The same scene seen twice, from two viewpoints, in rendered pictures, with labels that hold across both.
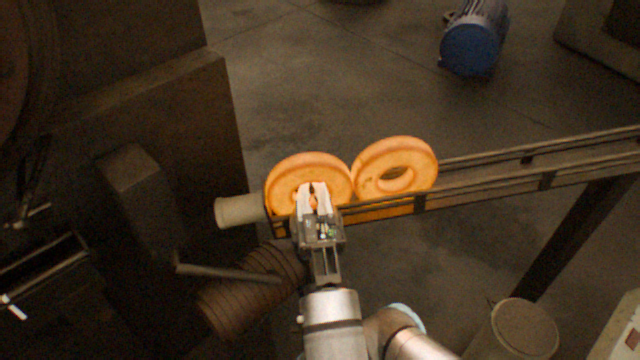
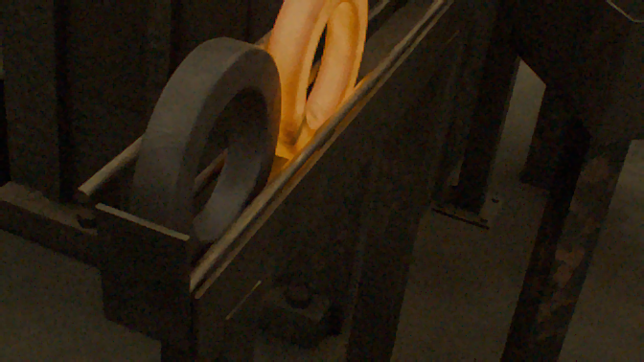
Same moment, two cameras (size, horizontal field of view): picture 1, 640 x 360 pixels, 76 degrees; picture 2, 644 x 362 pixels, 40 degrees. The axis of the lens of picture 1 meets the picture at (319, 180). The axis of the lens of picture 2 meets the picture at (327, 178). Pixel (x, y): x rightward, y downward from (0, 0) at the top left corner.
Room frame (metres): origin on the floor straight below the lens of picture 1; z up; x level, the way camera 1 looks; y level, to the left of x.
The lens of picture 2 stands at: (-1.01, 1.45, 1.00)
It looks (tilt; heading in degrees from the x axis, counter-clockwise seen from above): 30 degrees down; 333
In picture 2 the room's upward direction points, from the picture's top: 8 degrees clockwise
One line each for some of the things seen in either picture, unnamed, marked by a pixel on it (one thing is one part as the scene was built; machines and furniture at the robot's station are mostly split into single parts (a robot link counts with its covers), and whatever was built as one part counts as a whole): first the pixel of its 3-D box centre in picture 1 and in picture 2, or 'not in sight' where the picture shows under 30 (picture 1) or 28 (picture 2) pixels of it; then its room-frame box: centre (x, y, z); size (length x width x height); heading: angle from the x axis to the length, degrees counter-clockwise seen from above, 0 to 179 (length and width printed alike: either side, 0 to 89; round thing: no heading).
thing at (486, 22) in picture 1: (477, 31); not in sight; (2.15, -0.87, 0.17); 0.57 x 0.31 x 0.34; 153
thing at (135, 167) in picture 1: (147, 209); not in sight; (0.48, 0.31, 0.68); 0.11 x 0.08 x 0.24; 43
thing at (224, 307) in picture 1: (262, 327); (576, 72); (0.43, 0.14, 0.27); 0.22 x 0.13 x 0.53; 133
